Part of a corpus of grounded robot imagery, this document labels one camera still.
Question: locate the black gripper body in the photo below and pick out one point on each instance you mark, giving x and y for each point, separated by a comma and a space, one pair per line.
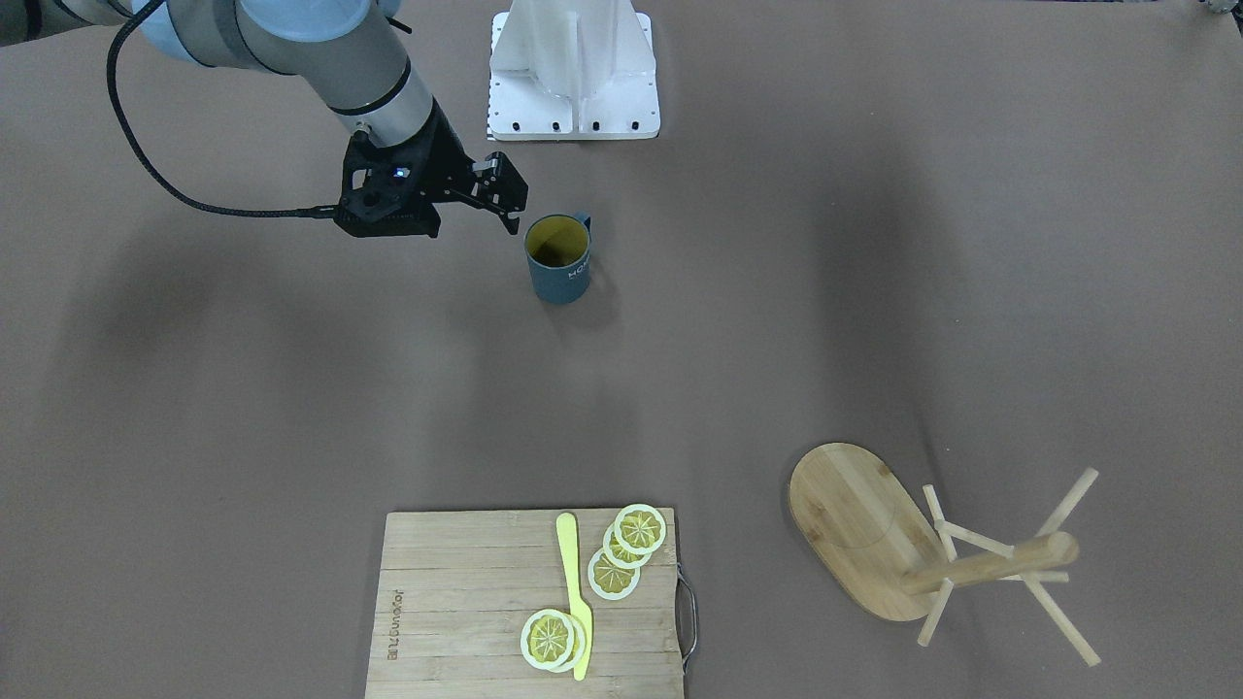
445, 155

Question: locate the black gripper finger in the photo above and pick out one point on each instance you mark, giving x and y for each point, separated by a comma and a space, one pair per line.
499, 189

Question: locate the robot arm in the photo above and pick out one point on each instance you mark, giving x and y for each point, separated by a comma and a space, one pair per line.
349, 52

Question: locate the wooden cup rack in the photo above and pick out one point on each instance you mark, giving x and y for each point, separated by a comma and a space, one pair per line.
901, 561

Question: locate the yellow toy knife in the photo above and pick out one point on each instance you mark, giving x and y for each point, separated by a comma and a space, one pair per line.
567, 538

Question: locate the lemon slice stack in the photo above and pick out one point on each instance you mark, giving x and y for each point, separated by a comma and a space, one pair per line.
629, 542

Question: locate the bamboo cutting board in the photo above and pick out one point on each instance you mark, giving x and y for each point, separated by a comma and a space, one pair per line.
455, 590

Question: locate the lemon slice single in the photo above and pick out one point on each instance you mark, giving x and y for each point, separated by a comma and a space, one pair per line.
553, 641

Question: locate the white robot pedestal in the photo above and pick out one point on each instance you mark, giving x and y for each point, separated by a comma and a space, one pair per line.
572, 71

